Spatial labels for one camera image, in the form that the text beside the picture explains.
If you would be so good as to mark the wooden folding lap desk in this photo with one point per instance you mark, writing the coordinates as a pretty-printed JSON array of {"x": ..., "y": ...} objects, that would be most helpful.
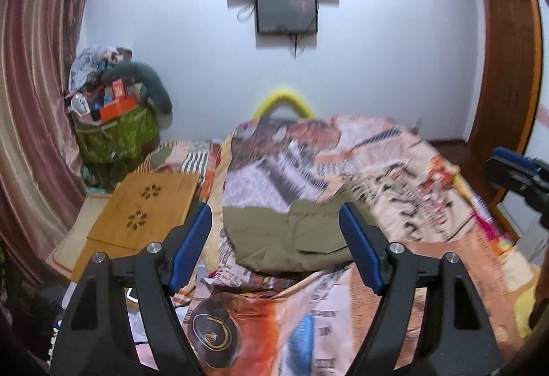
[{"x": 143, "y": 209}]

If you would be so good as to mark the yellow bed footboard rail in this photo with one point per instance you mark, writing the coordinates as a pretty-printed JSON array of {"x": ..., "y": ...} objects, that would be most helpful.
[{"x": 284, "y": 97}]

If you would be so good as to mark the colourful fleece blanket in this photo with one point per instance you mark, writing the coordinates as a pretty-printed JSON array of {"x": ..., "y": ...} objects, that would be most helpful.
[{"x": 519, "y": 276}]

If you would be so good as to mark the striped maroon curtain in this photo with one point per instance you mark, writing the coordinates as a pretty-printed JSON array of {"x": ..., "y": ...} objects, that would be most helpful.
[{"x": 41, "y": 190}]

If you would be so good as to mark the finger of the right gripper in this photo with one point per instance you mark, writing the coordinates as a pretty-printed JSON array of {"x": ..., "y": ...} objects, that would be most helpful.
[{"x": 515, "y": 160}]

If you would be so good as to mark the small black wall monitor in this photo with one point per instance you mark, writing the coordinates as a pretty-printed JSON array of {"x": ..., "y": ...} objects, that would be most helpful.
[{"x": 286, "y": 17}]

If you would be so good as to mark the green storage basket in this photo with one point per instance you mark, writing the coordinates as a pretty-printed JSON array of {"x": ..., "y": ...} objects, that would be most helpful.
[{"x": 111, "y": 150}]

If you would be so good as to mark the brown wooden room door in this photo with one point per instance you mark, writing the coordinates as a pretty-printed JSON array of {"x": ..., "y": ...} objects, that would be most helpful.
[{"x": 510, "y": 86}]

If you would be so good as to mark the newspaper print bed quilt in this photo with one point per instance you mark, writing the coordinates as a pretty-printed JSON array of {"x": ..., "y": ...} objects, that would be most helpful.
[{"x": 417, "y": 297}]

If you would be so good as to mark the olive green pants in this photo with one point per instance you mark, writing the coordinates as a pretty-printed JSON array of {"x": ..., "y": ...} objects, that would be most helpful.
[{"x": 307, "y": 238}]

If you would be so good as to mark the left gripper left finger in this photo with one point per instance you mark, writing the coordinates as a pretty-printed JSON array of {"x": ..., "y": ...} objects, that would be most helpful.
[{"x": 95, "y": 337}]

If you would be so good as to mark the orange box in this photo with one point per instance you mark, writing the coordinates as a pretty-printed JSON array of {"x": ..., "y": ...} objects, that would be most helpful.
[{"x": 118, "y": 108}]

